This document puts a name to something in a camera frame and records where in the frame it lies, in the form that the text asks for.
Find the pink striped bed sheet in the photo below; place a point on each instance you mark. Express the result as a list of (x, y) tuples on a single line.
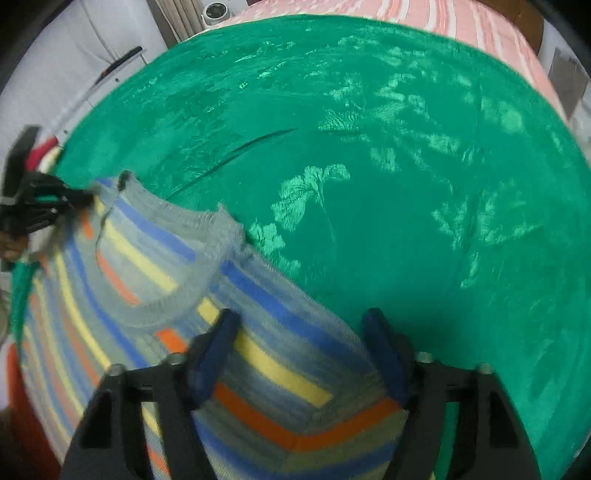
[(485, 32)]

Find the white cabinet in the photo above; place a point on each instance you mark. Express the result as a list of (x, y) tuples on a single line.
[(55, 60)]

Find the orange red cloth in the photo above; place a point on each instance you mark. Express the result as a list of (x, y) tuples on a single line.
[(25, 415)]

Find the cream striped cloth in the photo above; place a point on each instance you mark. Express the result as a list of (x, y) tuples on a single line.
[(51, 161)]

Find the grey panel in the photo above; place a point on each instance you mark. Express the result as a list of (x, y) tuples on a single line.
[(569, 81)]

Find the white security camera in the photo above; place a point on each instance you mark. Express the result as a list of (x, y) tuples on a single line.
[(215, 13)]

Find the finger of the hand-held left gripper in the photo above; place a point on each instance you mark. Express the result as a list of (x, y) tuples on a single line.
[(76, 196)]

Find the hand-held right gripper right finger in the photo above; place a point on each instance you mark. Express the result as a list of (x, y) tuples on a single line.
[(382, 357)]

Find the beige curtain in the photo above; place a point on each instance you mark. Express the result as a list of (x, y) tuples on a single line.
[(182, 18)]

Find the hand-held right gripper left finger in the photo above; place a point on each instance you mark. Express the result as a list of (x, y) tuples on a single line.
[(217, 357)]

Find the striped knit sweater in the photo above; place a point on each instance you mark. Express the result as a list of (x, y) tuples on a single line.
[(277, 355)]

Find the green blanket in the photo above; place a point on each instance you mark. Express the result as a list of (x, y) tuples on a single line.
[(369, 184)]

